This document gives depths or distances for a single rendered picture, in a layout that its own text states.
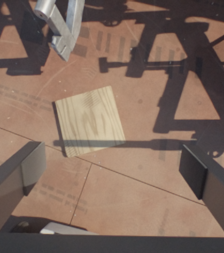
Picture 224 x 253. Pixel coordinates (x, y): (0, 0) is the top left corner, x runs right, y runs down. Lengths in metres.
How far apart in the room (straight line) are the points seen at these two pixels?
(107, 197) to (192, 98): 0.65
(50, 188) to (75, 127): 0.33
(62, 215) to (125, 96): 0.67
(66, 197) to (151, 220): 0.42
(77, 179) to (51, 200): 0.17
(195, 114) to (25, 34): 1.04
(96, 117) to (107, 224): 0.52
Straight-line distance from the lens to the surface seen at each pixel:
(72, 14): 0.91
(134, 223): 0.97
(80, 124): 0.93
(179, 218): 0.99
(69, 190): 0.98
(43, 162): 0.17
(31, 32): 1.26
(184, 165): 0.17
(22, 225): 1.00
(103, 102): 0.93
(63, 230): 0.93
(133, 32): 1.10
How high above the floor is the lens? 0.91
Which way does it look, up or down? 81 degrees down
